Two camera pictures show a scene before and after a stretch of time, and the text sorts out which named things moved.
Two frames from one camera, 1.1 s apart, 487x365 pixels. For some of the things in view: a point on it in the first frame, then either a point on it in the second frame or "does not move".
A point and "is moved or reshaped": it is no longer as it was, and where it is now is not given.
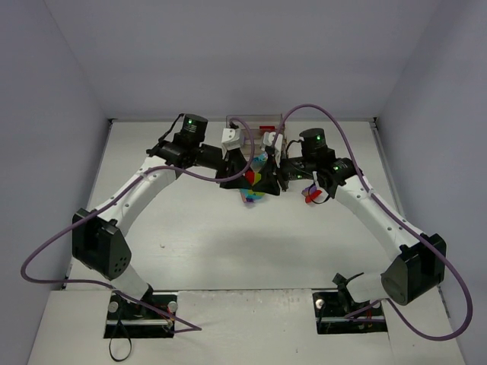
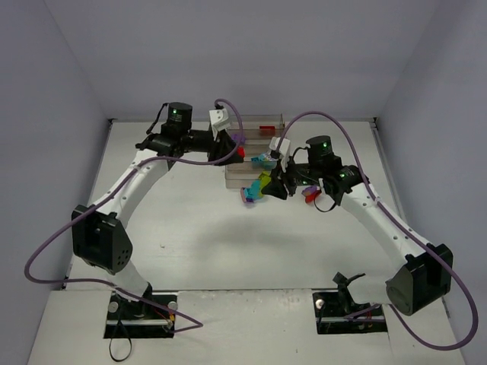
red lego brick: x=249 y=176 is moved or reshaped
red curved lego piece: x=313 y=195 does not move
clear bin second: x=258 y=136 does not move
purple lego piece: x=309 y=191 does not move
